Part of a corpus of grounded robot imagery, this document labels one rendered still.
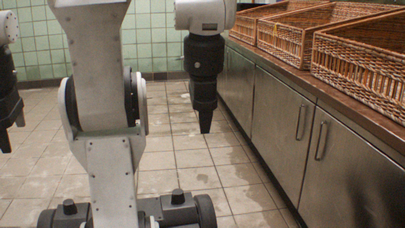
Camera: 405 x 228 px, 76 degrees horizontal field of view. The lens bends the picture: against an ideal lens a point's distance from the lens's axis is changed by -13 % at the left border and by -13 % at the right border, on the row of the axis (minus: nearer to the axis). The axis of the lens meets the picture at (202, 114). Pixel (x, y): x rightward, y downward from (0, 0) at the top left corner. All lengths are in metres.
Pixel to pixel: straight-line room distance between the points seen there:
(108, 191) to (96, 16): 0.38
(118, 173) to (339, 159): 0.58
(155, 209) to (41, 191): 0.72
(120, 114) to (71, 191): 0.90
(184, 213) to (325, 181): 0.45
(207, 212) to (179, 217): 0.09
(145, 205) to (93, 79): 0.53
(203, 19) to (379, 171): 0.51
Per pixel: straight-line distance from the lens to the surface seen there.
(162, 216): 0.97
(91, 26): 0.59
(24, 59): 3.42
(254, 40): 1.66
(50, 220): 1.03
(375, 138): 0.74
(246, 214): 1.27
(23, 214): 1.44
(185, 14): 0.58
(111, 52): 0.60
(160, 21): 3.07
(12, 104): 0.71
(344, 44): 0.90
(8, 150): 0.71
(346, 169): 0.84
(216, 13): 0.59
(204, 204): 0.99
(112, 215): 0.70
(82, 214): 0.99
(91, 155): 0.70
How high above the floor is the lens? 0.82
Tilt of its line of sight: 21 degrees down
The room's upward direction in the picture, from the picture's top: straight up
